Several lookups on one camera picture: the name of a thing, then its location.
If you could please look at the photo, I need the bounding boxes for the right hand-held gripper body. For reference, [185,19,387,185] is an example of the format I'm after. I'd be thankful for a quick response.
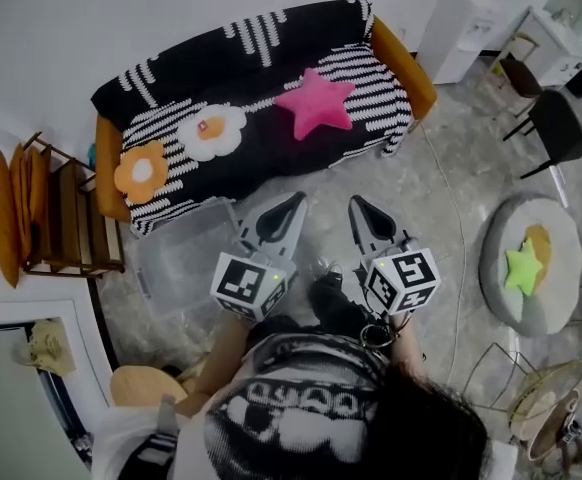
[355,231,442,317]

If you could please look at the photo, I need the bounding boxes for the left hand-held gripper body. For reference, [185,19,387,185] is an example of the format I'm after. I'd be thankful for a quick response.
[210,227,300,323]

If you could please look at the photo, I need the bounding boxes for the clear plastic storage bin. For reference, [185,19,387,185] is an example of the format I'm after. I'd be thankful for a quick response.
[131,196,242,322]

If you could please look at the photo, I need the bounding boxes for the white flower pillow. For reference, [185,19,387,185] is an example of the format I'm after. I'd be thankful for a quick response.
[177,102,248,163]

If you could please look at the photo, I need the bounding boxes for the green star pillow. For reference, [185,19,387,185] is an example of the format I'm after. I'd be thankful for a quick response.
[504,237,545,297]

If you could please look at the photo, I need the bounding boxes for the pink star pillow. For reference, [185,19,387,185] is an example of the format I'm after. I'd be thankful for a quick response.
[274,66,357,142]

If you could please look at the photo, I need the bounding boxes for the orange flower pillow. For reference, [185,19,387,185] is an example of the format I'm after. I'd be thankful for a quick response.
[113,139,170,206]

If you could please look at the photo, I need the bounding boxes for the person's left forearm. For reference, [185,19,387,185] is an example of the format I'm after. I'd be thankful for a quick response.
[173,312,252,419]

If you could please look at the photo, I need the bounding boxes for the person's right forearm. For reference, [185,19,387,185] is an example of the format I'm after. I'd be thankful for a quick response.
[388,312,427,384]

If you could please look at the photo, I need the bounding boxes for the person's black trousers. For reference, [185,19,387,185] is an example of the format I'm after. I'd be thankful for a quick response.
[308,262,372,339]

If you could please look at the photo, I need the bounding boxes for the person's patterned top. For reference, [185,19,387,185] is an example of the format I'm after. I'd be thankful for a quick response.
[90,332,490,480]

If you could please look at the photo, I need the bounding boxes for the tan flat pad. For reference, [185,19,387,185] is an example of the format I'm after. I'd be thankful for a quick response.
[523,223,553,274]

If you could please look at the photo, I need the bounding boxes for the black white striped blanket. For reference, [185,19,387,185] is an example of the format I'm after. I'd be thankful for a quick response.
[90,0,415,237]

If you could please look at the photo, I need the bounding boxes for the round wooden side table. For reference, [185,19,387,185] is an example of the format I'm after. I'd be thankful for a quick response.
[109,365,190,409]

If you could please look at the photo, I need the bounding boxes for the grey round pouf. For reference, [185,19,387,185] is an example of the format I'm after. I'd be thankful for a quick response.
[478,192,582,339]

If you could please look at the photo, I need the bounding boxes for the wooden shelf rack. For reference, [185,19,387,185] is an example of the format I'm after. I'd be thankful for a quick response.
[20,130,127,279]

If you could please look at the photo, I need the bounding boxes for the black chair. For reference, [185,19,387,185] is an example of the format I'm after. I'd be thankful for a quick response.
[502,88,582,180]

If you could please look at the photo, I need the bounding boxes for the brown seat chair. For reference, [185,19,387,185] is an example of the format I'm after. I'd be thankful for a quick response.
[480,32,545,119]

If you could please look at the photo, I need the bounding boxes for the beige tote bag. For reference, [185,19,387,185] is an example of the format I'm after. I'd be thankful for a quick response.
[20,317,78,377]

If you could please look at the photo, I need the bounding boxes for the brown bag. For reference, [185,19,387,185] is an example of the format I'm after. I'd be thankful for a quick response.
[528,390,582,462]

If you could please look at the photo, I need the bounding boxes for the white desk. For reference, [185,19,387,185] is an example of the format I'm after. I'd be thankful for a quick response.
[513,5,582,89]

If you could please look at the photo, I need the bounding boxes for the black wrist bracelet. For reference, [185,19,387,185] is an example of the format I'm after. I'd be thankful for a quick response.
[360,322,397,350]

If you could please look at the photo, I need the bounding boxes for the white floor cable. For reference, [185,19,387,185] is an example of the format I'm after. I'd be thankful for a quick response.
[418,122,467,389]

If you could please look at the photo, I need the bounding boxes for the gold wire chair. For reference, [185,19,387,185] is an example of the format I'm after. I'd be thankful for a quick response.
[463,342,582,464]

